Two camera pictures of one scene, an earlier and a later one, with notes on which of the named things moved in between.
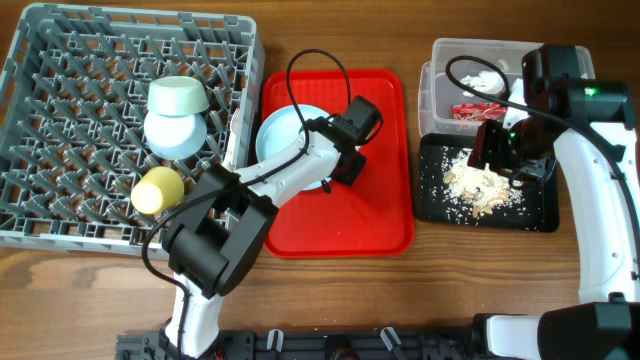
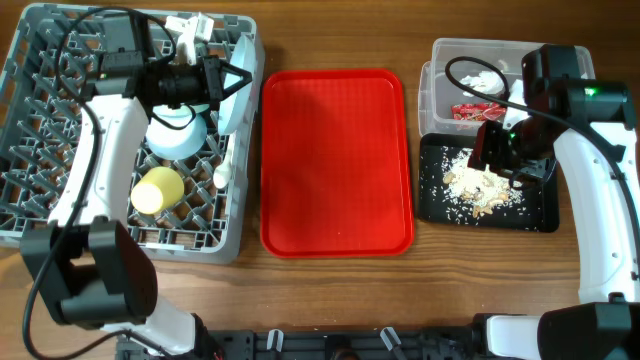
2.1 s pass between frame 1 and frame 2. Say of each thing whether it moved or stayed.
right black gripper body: stayed
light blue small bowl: stayed
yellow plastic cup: stayed
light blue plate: moved
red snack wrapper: stayed
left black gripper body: moved
